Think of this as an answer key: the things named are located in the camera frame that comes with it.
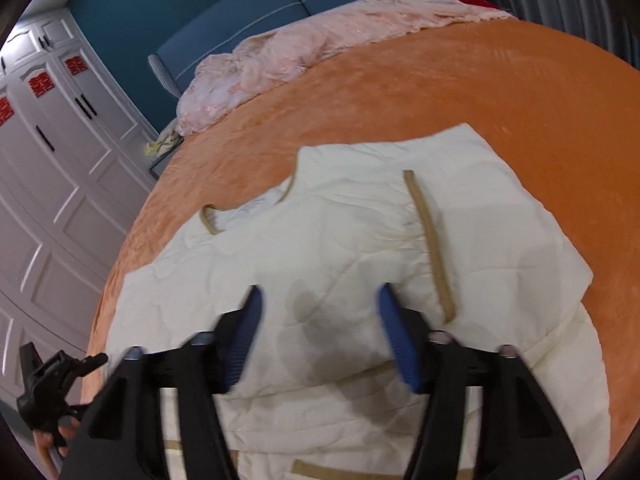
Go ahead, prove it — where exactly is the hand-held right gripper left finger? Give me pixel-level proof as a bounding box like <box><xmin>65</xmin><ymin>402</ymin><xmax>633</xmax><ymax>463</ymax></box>
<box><xmin>60</xmin><ymin>285</ymin><xmax>264</xmax><ymax>480</ymax></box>

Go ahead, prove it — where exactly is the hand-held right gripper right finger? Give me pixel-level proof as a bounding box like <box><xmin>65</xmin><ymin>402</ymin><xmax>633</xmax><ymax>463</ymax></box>
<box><xmin>376</xmin><ymin>282</ymin><xmax>588</xmax><ymax>480</ymax></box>

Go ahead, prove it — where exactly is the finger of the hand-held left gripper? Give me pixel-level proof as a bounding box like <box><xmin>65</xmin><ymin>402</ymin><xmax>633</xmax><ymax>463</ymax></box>
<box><xmin>75</xmin><ymin>352</ymin><xmax>109</xmax><ymax>377</ymax></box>

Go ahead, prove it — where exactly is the cream quilted jacket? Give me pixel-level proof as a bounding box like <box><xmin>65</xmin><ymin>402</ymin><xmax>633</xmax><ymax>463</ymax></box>
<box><xmin>105</xmin><ymin>122</ymin><xmax>612</xmax><ymax>480</ymax></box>

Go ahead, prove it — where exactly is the person's left hand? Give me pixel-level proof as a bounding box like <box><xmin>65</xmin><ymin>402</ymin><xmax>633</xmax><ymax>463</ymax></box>
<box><xmin>32</xmin><ymin>411</ymin><xmax>82</xmax><ymax>461</ymax></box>

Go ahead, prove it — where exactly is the white wardrobe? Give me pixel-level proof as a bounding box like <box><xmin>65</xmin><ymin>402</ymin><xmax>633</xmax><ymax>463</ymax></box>
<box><xmin>0</xmin><ymin>10</ymin><xmax>160</xmax><ymax>411</ymax></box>

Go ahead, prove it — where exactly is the dark nightstand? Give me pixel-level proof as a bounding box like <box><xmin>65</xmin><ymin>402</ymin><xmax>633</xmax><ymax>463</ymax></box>
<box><xmin>149</xmin><ymin>152</ymin><xmax>177</xmax><ymax>182</ymax></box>

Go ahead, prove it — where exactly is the yellow white crumpled cloth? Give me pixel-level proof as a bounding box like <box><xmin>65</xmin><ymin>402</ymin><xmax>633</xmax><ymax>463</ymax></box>
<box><xmin>144</xmin><ymin>132</ymin><xmax>182</xmax><ymax>157</ymax></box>

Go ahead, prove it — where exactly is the orange plush blanket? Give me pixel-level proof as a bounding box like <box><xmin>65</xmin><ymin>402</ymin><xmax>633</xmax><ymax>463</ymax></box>
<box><xmin>82</xmin><ymin>17</ymin><xmax>640</xmax><ymax>480</ymax></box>

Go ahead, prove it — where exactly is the pink lace blanket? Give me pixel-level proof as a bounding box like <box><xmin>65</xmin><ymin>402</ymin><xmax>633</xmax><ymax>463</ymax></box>
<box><xmin>175</xmin><ymin>0</ymin><xmax>519</xmax><ymax>137</ymax></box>

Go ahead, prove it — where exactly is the blue padded headboard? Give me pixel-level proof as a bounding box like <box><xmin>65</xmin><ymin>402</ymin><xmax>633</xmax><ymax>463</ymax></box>
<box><xmin>147</xmin><ymin>0</ymin><xmax>451</xmax><ymax>100</ymax></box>

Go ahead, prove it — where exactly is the grey curtain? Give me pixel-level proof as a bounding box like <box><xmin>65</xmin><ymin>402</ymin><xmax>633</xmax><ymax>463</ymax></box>
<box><xmin>467</xmin><ymin>0</ymin><xmax>640</xmax><ymax>70</ymax></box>

